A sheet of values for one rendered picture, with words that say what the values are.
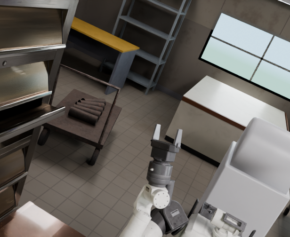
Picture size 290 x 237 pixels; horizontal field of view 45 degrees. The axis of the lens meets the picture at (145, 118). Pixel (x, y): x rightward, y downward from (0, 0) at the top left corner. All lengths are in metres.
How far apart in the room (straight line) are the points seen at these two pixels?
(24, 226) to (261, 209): 1.98
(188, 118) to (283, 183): 2.34
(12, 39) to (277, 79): 6.17
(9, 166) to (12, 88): 0.52
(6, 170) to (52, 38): 0.75
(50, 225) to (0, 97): 1.05
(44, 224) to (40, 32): 1.25
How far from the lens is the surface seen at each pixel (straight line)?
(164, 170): 1.28
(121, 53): 5.99
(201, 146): 5.31
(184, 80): 7.42
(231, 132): 5.18
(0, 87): 1.60
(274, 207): 3.29
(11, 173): 2.04
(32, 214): 2.42
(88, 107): 4.35
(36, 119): 1.65
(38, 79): 1.80
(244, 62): 7.19
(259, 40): 7.14
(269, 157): 3.18
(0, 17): 1.46
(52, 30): 1.72
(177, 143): 1.26
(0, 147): 1.86
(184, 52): 7.35
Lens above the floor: 2.20
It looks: 22 degrees down
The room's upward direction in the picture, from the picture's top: 23 degrees clockwise
